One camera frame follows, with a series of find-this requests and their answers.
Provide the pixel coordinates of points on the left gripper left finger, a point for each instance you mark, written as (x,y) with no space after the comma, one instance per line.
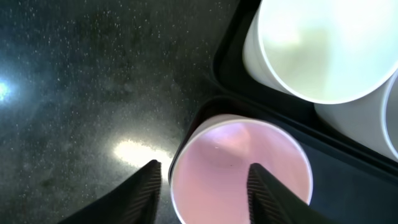
(136,199)

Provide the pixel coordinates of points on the grey cup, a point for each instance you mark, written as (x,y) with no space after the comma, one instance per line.
(357,121)

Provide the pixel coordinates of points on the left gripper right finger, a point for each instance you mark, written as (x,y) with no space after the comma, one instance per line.
(270,202)

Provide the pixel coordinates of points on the black tray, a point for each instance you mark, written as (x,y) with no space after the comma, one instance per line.
(342,186)

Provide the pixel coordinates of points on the pink cup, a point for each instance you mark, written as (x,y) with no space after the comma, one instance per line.
(211,174)

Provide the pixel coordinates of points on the white cup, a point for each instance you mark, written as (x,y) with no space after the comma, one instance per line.
(326,53)

